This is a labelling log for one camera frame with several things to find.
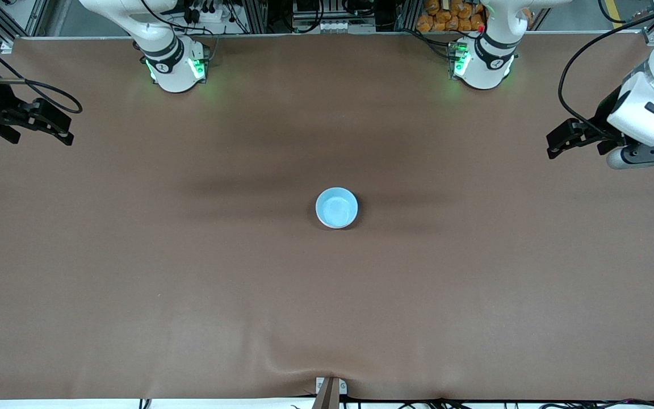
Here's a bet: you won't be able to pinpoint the blue bowl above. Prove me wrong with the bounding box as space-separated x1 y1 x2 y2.
315 187 359 229

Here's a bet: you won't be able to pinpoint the orange packages pile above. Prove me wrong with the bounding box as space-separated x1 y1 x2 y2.
416 0 487 32

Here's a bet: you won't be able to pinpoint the white power strip black plugs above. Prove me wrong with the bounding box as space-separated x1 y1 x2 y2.
182 0 225 23

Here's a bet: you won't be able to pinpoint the brown table cover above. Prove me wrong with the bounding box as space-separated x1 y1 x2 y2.
0 33 654 402

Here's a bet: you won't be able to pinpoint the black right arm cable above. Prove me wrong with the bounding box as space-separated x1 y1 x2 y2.
0 26 83 115

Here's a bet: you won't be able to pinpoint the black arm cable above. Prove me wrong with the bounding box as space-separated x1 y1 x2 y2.
0 26 83 115
557 11 654 140

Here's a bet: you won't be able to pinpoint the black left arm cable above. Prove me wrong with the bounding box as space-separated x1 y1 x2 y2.
557 11 654 140

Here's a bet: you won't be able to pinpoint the aluminium frame post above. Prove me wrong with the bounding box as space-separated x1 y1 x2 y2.
398 0 422 32
245 0 269 35

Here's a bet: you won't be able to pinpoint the metal table edge bracket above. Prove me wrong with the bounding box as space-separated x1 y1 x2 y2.
315 376 348 409

